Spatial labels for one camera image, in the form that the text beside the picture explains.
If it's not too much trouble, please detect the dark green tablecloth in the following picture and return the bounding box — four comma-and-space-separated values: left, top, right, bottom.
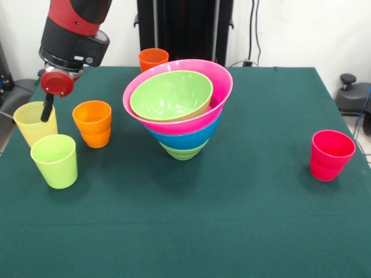
0, 65, 371, 278

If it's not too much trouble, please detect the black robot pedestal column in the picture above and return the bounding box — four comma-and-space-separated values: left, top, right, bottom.
133, 0, 235, 67

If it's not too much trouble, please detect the red-orange plastic cup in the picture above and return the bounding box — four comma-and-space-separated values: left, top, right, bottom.
139, 48, 170, 73

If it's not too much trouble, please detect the black wall cable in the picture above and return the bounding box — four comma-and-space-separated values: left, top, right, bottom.
250, 0, 261, 66

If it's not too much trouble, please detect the light green plastic cup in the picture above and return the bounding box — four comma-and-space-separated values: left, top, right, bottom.
30, 134, 78, 190

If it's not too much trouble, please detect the black equipment box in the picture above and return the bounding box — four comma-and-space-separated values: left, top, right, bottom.
0, 40, 14, 90

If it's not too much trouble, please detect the magenta plastic cup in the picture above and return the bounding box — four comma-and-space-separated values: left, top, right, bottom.
310, 130, 357, 182

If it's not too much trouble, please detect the large green plastic bowl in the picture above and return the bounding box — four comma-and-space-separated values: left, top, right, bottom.
129, 70, 214, 122

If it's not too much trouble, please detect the grey base with black knob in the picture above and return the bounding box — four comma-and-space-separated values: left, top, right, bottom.
336, 74, 371, 116

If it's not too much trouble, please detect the grey rounded base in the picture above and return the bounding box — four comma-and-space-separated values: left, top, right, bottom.
0, 78, 37, 116

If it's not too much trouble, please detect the blue plastic bowl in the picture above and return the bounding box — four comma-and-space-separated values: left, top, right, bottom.
146, 109, 223, 151

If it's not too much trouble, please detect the orange plastic cup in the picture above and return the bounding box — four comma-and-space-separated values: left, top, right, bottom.
72, 100, 112, 149

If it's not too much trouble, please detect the small green plastic bowl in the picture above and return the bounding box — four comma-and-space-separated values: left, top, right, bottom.
158, 139, 209, 161

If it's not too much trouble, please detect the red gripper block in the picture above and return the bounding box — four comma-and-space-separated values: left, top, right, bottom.
40, 67, 83, 123

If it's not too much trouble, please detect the yellow plastic cup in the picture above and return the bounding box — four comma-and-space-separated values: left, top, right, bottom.
13, 101, 58, 148

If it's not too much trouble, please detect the large pink plastic bowl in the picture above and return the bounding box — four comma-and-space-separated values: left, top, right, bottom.
122, 58, 234, 136

